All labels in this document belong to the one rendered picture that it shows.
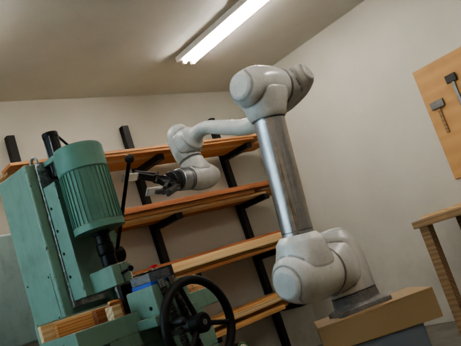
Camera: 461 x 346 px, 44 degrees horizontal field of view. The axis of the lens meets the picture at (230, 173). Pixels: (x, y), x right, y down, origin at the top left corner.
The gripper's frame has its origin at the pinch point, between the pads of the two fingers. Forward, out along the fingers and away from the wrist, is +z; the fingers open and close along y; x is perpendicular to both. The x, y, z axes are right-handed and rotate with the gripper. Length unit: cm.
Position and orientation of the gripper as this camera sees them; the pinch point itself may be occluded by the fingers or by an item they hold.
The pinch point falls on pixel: (136, 185)
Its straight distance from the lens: 207.7
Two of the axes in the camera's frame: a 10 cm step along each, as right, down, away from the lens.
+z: -6.6, 0.8, -7.5
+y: -7.2, -3.6, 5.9
